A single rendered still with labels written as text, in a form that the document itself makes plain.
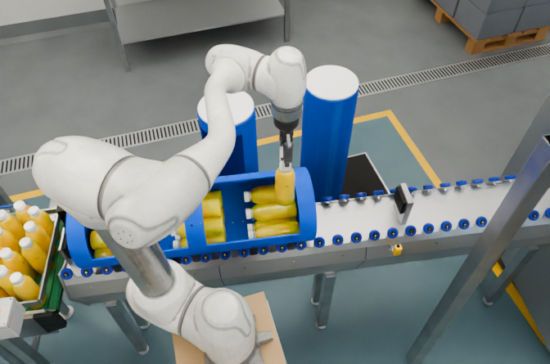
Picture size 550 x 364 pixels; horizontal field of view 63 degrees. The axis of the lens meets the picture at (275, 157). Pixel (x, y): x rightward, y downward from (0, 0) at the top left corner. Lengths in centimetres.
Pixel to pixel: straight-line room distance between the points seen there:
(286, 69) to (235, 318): 66
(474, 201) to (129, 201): 165
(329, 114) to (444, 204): 72
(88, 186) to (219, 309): 57
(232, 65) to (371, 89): 287
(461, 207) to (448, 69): 245
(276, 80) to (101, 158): 52
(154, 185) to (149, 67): 358
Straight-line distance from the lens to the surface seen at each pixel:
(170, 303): 131
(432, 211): 206
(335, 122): 239
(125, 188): 80
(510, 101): 427
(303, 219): 164
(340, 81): 239
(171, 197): 79
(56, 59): 477
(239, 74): 121
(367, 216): 197
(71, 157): 88
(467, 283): 185
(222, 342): 129
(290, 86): 119
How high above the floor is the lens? 253
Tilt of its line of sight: 49 degrees down
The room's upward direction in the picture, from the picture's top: 1 degrees counter-clockwise
